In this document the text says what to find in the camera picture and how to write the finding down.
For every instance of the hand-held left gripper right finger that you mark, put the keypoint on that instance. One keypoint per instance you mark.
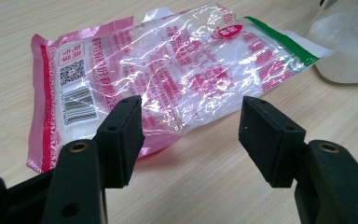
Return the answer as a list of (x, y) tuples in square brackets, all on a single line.
[(270, 143)]

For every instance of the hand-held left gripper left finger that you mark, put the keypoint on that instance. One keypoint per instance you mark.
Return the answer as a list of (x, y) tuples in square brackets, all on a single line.
[(118, 146)]

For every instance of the pink and clear plastic bag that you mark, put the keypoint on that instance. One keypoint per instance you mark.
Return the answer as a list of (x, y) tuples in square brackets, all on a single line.
[(174, 62)]

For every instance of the clear jar with black lid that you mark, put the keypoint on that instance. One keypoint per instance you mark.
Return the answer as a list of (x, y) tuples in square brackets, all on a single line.
[(345, 46)]

